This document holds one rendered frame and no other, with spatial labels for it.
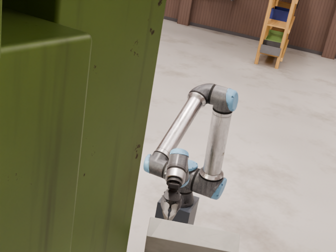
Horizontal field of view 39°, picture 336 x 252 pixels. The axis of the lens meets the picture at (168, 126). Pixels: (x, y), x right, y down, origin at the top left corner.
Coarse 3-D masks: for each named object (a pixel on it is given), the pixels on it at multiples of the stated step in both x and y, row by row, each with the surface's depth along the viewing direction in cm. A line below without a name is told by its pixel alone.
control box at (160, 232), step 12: (156, 228) 172; (168, 228) 173; (180, 228) 173; (192, 228) 174; (204, 228) 174; (156, 240) 172; (168, 240) 170; (180, 240) 170; (192, 240) 171; (204, 240) 171; (216, 240) 172; (228, 240) 172
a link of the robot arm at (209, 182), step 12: (216, 84) 262; (216, 96) 257; (228, 96) 255; (216, 108) 260; (228, 108) 257; (216, 120) 263; (228, 120) 264; (216, 132) 267; (216, 144) 270; (216, 156) 275; (204, 168) 283; (216, 168) 279; (204, 180) 283; (216, 180) 282; (204, 192) 287; (216, 192) 283
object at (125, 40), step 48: (48, 0) 94; (96, 0) 103; (144, 0) 120; (96, 48) 109; (144, 48) 128; (96, 96) 115; (144, 96) 137; (96, 144) 123; (96, 192) 131; (96, 240) 140
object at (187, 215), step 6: (198, 198) 311; (192, 204) 302; (156, 210) 300; (168, 210) 297; (180, 210) 294; (186, 210) 294; (192, 210) 300; (156, 216) 302; (162, 216) 300; (168, 216) 299; (174, 216) 297; (180, 216) 296; (186, 216) 294; (192, 216) 307; (186, 222) 296; (192, 222) 314
